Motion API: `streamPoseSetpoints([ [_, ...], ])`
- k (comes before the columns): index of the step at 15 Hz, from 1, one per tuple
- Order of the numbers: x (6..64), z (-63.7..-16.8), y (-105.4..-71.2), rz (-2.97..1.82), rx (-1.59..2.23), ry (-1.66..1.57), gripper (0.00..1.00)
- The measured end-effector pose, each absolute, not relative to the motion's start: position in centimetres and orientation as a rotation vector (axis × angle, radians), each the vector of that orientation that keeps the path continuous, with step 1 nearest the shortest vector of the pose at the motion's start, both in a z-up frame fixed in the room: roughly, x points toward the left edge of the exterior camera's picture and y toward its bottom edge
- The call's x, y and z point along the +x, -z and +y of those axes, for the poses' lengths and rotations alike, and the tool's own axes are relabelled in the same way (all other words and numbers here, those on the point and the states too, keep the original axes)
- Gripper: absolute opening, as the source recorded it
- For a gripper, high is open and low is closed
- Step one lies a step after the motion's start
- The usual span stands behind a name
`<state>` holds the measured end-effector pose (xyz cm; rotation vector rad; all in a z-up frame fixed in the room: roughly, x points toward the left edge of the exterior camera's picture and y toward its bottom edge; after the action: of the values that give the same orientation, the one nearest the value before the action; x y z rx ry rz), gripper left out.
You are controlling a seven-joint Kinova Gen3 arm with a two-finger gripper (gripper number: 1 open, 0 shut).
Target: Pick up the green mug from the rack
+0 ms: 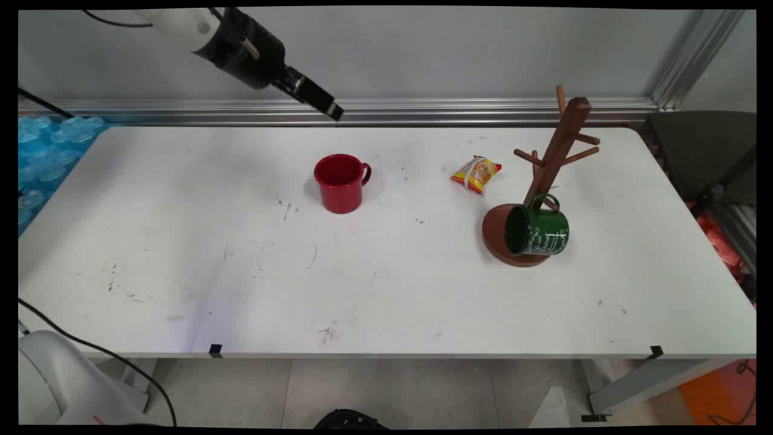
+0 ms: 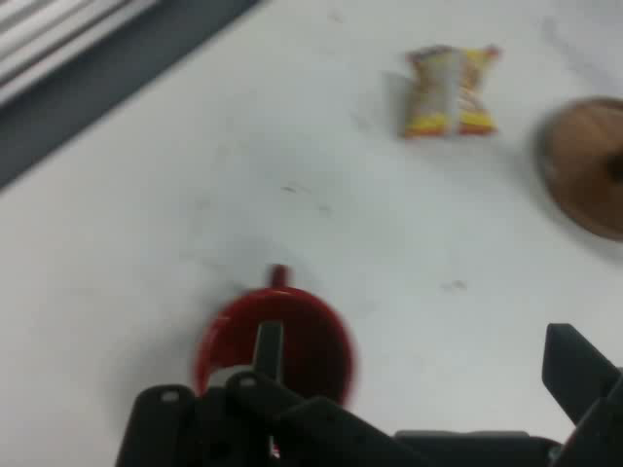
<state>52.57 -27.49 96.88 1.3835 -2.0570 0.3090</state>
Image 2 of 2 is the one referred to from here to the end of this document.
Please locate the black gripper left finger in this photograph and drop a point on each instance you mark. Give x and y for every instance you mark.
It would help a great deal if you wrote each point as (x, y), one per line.
(219, 428)

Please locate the red enamel mug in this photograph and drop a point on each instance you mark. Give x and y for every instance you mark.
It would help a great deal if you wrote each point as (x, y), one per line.
(311, 331)

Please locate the long aluminium wall rail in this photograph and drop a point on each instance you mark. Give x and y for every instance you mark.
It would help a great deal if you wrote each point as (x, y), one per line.
(53, 34)

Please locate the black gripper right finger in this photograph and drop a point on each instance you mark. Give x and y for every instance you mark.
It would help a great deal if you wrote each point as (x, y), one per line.
(598, 404)

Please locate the brown wooden mug tree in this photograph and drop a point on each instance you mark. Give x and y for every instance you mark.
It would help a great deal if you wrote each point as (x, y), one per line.
(579, 160)

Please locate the yellow snack packet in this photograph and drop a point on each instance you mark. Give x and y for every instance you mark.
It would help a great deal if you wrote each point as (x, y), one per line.
(438, 92)

